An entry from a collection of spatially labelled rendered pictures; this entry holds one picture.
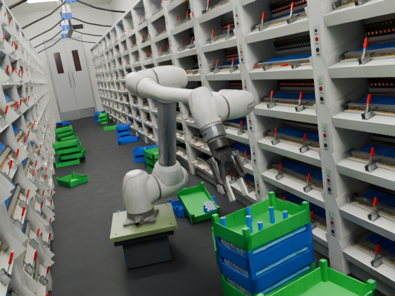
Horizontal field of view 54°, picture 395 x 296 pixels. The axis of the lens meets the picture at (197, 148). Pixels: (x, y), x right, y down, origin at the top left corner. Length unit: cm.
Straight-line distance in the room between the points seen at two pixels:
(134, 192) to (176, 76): 65
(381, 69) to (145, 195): 132
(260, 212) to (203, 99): 51
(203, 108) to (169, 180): 83
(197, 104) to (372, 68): 62
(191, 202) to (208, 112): 143
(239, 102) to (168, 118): 62
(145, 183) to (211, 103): 82
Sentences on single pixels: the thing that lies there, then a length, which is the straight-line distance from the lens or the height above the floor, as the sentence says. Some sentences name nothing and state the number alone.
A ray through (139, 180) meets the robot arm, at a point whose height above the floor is 47.
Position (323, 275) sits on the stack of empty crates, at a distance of 146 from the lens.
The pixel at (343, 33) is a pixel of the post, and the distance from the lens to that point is 174.
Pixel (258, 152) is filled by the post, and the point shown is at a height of 46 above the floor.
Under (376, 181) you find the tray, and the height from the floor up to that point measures 50.
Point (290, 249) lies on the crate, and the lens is 148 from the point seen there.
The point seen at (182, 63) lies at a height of 104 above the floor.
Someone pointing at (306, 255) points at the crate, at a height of 28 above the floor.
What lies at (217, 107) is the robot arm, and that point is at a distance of 147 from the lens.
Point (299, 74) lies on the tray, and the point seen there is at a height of 91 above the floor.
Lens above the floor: 104
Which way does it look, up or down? 12 degrees down
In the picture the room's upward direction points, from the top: 9 degrees counter-clockwise
